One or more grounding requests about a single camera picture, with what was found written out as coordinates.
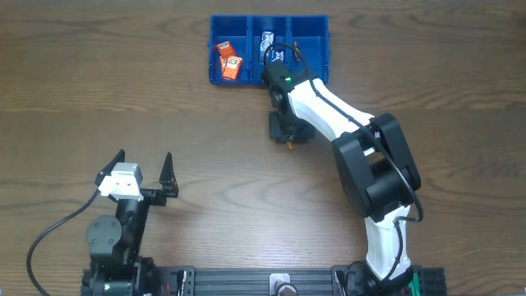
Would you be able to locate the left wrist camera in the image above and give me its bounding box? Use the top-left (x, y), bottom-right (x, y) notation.
top-left (97, 162), bottom-right (145, 202)

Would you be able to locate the black cable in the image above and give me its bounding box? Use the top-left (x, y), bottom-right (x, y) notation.
top-left (262, 42), bottom-right (424, 284)
top-left (25, 187), bottom-right (102, 296)

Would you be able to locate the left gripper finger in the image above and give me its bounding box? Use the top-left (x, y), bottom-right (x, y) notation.
top-left (95, 148), bottom-right (126, 187)
top-left (159, 151), bottom-right (178, 186)

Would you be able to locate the orange candy box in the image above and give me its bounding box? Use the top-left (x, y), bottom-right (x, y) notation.
top-left (220, 55), bottom-right (243, 81)
top-left (215, 40), bottom-right (236, 62)

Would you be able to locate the blue tray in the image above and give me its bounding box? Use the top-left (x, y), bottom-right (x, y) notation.
top-left (208, 15), bottom-right (330, 86)

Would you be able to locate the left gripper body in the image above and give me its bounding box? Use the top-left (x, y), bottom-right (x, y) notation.
top-left (140, 183), bottom-right (180, 206)

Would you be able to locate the mounting rail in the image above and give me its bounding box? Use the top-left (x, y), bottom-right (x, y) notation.
top-left (81, 265), bottom-right (447, 296)

